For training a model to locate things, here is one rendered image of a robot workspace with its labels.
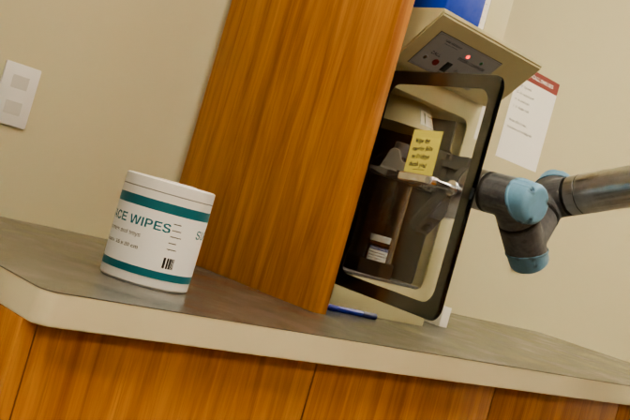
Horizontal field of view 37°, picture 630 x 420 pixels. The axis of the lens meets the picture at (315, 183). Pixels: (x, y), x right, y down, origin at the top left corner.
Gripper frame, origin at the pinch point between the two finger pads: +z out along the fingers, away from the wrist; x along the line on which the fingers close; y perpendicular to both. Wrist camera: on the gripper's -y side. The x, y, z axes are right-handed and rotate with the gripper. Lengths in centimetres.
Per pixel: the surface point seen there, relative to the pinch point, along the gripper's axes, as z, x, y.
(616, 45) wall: 38, -123, 65
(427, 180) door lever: -33.1, 27.1, -0.3
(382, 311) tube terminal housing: -7.7, -0.8, -25.8
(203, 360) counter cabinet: -35, 61, -32
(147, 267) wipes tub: -22, 65, -24
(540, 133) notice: 37, -96, 29
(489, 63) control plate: -14.5, -1.6, 26.0
